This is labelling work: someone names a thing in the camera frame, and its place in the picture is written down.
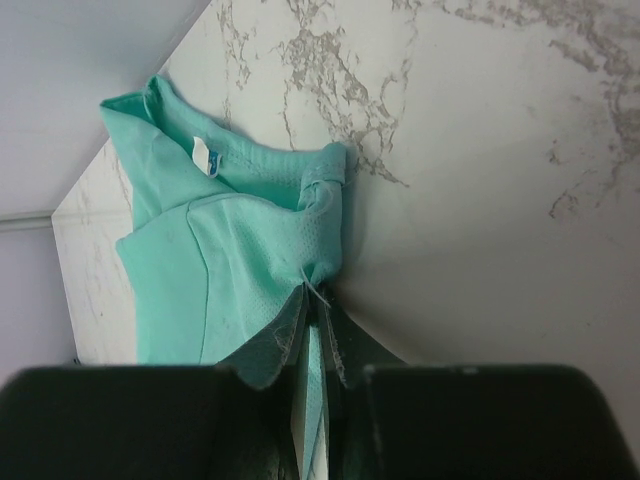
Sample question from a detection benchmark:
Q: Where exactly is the teal t shirt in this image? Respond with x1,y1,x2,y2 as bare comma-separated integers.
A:
100,76,346,479

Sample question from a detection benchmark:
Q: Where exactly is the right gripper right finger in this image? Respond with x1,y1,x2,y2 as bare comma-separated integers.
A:
317,290,635,479

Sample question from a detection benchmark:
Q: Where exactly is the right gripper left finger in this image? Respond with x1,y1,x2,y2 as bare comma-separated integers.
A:
1,286,306,479

